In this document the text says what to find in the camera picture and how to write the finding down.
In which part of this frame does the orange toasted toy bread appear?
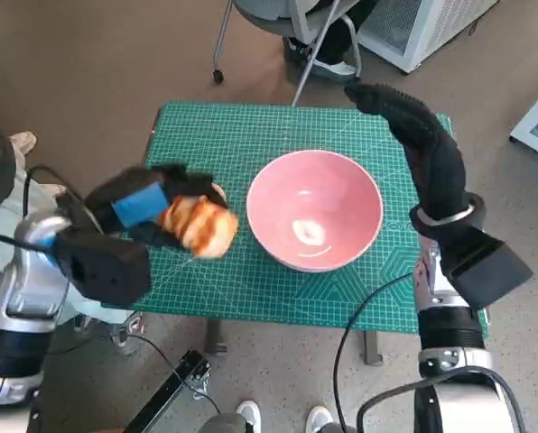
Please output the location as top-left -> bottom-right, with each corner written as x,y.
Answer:
156,194 -> 240,260

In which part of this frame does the robot left bare black hand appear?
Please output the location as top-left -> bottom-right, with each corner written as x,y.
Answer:
84,163 -> 228,249

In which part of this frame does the pale round toy bun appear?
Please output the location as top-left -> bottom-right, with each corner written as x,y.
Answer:
208,181 -> 228,209

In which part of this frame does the grey table leg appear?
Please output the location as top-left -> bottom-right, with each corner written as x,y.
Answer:
362,331 -> 384,365
204,319 -> 228,357

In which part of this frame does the black metal frame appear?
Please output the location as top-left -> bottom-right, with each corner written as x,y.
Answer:
123,347 -> 212,433

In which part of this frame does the thin black camera cable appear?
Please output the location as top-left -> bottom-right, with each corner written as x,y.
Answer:
333,272 -> 414,433

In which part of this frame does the large white mesh cabinet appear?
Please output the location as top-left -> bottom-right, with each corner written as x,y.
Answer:
357,0 -> 500,76

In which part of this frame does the grey office chair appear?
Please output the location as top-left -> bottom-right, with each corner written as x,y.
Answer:
212,0 -> 363,87

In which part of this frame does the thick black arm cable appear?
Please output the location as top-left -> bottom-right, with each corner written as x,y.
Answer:
357,367 -> 530,433

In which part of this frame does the pink bowl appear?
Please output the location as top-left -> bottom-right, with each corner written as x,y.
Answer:
246,151 -> 385,273

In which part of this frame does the thin black floor cable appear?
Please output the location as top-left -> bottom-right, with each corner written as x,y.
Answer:
126,333 -> 223,416

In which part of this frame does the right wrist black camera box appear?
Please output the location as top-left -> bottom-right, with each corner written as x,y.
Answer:
440,225 -> 534,312

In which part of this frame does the green cutting mat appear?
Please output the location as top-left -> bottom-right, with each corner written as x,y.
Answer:
131,101 -> 491,335

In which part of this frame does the robot right black gloved hand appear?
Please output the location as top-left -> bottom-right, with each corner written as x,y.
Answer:
343,82 -> 468,225

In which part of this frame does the silver metal rod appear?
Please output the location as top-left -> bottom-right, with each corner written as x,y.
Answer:
290,0 -> 342,107

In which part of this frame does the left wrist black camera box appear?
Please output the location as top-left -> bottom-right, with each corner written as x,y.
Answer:
51,224 -> 153,310

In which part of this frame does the seated person in dark trousers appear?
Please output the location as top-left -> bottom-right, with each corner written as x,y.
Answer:
284,0 -> 378,78

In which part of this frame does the robot left arm black cable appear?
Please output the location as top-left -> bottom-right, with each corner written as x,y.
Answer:
0,165 -> 88,281

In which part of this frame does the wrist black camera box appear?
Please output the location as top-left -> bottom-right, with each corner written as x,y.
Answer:
440,225 -> 534,312
51,224 -> 153,310

